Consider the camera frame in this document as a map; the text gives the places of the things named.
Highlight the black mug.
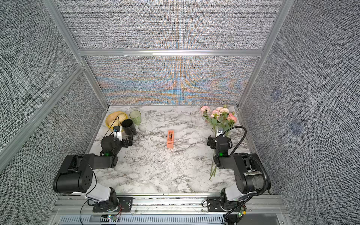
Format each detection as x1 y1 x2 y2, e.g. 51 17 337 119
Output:
121 119 137 136

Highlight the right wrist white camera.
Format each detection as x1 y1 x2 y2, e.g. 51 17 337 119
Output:
216 127 224 137

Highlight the pink flower bouquet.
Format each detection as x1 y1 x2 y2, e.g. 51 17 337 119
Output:
200 105 238 181

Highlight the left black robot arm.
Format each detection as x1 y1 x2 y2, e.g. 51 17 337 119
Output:
53 132 134 212

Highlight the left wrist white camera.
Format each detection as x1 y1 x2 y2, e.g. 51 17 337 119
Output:
113 126 122 142

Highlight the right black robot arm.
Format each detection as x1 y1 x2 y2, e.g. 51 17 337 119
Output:
207 136 271 212

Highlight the green glass cup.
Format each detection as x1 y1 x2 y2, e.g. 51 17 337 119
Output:
129 110 142 125

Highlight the orange tape dispenser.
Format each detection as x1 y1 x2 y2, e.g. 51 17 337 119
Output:
166 130 174 149

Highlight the aluminium front rail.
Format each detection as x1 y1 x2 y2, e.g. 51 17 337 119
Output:
52 193 287 215

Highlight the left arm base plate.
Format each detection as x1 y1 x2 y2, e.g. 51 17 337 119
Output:
92 197 134 213

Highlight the wrist white camera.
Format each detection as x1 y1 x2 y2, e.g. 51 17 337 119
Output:
113 126 122 142
216 127 224 137

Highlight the yellow bowl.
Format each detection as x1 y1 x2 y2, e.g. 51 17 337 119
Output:
106 111 128 132

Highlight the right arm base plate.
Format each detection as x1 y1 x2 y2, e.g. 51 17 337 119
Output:
206 196 242 212

